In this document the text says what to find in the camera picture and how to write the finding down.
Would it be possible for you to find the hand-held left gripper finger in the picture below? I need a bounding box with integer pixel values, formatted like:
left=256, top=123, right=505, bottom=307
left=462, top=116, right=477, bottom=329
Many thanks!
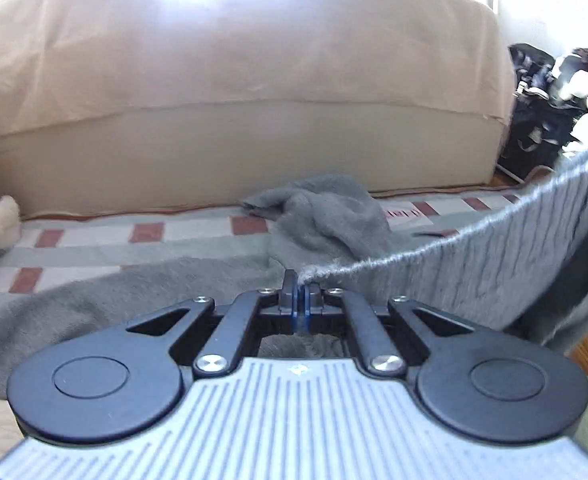
left=301, top=282, right=485, bottom=379
left=114, top=270, right=301, bottom=380

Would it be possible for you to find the grey knit sweater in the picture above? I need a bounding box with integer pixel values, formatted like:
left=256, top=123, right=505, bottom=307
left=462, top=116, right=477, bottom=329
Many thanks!
left=0, top=132, right=588, bottom=401

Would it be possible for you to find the pile of clothes and bags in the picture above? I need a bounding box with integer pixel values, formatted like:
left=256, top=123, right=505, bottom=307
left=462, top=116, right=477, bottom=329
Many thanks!
left=499, top=42, right=588, bottom=183

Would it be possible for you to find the checked printed blanket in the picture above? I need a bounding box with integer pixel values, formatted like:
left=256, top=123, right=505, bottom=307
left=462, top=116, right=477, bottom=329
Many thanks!
left=0, top=167, right=555, bottom=321

